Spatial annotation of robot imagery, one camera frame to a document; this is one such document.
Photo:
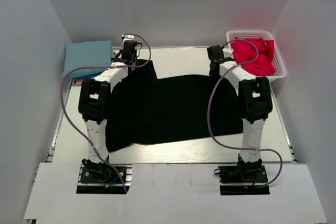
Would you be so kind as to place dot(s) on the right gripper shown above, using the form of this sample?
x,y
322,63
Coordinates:
x,y
212,74

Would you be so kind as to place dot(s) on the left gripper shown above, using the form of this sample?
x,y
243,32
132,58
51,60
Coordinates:
x,y
122,50

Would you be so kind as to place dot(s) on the black t-shirt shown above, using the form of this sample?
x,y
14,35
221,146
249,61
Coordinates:
x,y
147,110

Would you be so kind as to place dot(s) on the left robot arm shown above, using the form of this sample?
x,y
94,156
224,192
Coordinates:
x,y
95,94

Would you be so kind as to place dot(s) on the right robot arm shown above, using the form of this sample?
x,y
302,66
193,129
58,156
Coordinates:
x,y
254,101

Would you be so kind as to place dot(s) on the red t-shirt in basket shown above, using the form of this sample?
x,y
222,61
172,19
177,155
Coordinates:
x,y
243,52

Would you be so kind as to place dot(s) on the light blue folded t-shirt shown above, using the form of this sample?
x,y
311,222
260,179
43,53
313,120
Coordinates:
x,y
78,51

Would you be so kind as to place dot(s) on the pink folded t-shirt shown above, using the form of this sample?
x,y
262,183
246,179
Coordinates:
x,y
78,82

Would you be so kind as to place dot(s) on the white plastic basket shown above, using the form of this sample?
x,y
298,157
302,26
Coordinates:
x,y
277,61

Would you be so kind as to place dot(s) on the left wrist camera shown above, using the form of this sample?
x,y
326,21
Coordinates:
x,y
126,37

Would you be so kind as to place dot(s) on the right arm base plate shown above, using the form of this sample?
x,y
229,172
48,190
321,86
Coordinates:
x,y
243,179

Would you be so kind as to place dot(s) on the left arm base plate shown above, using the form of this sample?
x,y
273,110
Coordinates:
x,y
99,178

